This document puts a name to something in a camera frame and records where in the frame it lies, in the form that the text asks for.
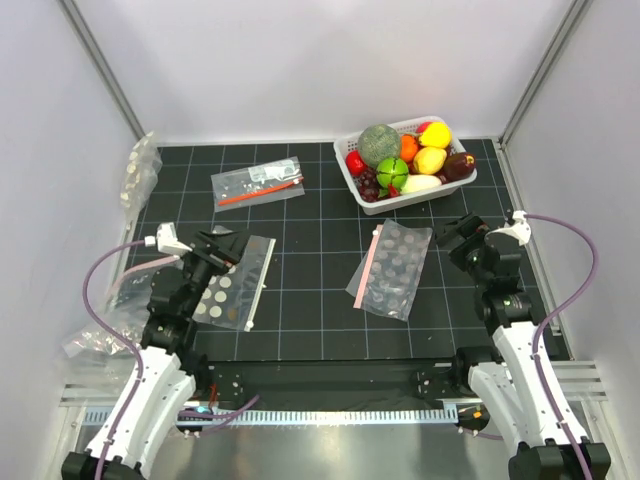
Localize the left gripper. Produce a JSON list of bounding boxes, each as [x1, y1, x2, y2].
[[177, 228, 250, 317]]

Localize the pink zipper dotted bag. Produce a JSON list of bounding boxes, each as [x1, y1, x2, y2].
[[346, 219, 433, 322]]

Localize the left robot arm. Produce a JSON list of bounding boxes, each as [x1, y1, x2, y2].
[[61, 223, 250, 479]]

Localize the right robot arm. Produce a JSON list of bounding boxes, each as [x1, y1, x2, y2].
[[436, 211, 611, 479]]

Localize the white zipper dotted bag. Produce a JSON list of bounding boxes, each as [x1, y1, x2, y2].
[[193, 235, 276, 332]]

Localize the red zipper clear bag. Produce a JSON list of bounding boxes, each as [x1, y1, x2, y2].
[[211, 157, 305, 212]]

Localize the dark red apple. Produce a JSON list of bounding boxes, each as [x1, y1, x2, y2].
[[440, 152, 476, 182]]

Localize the red chili pepper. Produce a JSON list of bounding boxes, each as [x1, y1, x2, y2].
[[378, 184, 400, 200]]

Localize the yellow lemon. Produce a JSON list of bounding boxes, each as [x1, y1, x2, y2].
[[413, 147, 447, 175]]

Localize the bright green round fruit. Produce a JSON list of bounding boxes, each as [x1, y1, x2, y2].
[[376, 157, 409, 189]]

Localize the purple grapes bunch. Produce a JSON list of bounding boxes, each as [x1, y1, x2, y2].
[[355, 169, 380, 203]]

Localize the black grid cutting mat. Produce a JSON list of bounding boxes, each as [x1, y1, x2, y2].
[[119, 138, 571, 362]]

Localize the orange fruit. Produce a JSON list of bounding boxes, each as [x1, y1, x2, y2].
[[400, 134, 419, 163]]

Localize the yellow red peach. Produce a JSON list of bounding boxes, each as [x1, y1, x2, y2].
[[416, 121, 452, 149]]

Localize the red tomato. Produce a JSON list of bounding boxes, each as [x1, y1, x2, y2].
[[345, 150, 368, 177]]

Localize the green netted melon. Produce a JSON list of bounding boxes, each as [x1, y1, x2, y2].
[[357, 124, 402, 168]]

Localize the crumpled bags pile left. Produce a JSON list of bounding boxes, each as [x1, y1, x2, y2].
[[62, 256, 181, 396]]

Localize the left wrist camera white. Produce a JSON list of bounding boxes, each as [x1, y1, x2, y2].
[[144, 222, 193, 258]]

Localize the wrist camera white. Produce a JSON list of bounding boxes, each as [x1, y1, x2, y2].
[[144, 222, 193, 258], [493, 210, 532, 247]]

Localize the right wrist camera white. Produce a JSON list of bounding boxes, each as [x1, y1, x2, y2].
[[493, 210, 532, 247]]

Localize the bag stack at wall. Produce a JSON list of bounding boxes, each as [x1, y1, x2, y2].
[[120, 131, 163, 229]]

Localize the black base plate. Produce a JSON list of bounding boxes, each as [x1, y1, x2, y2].
[[193, 357, 479, 412]]

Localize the white slotted cable duct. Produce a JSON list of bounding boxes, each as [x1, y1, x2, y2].
[[80, 406, 459, 428]]

